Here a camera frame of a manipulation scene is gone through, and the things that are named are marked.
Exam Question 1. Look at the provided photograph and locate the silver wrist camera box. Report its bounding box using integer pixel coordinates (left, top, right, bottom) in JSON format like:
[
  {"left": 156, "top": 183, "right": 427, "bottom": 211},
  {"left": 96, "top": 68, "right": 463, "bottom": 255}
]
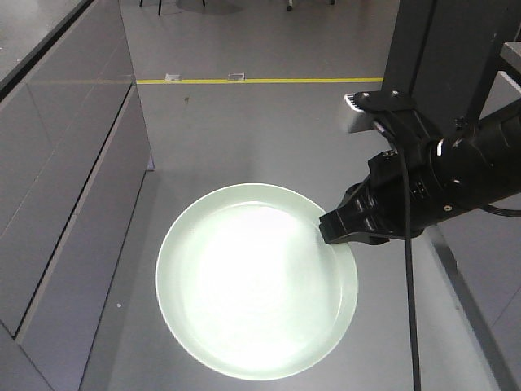
[{"left": 338, "top": 91, "right": 391, "bottom": 134}]

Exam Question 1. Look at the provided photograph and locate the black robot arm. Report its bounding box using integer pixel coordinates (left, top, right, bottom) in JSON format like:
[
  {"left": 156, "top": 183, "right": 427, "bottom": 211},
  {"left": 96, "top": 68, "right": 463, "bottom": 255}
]
[{"left": 319, "top": 101, "right": 520, "bottom": 245}]

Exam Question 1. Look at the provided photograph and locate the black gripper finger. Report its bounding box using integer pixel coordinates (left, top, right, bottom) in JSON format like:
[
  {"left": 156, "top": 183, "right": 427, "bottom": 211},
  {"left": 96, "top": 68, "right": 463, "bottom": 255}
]
[{"left": 319, "top": 205, "right": 389, "bottom": 245}]

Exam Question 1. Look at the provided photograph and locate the white cabinet front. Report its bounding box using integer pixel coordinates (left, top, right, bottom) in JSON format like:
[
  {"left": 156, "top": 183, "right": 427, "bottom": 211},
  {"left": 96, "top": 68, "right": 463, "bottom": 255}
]
[{"left": 1, "top": 1, "right": 151, "bottom": 390}]

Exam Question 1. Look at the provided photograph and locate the black mount column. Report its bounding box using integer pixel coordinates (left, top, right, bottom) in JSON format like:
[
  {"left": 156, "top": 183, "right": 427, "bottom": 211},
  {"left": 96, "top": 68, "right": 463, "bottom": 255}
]
[{"left": 382, "top": 1, "right": 520, "bottom": 135}]

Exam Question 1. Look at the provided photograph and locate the light green round plate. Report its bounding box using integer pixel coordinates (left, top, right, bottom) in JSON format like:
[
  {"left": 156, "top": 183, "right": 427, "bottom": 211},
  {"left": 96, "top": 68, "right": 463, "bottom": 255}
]
[{"left": 155, "top": 183, "right": 358, "bottom": 380}]

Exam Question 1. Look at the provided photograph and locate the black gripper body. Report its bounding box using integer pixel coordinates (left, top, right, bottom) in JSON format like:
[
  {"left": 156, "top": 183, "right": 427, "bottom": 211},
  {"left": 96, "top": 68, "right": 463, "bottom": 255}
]
[{"left": 344, "top": 150, "right": 438, "bottom": 240}]

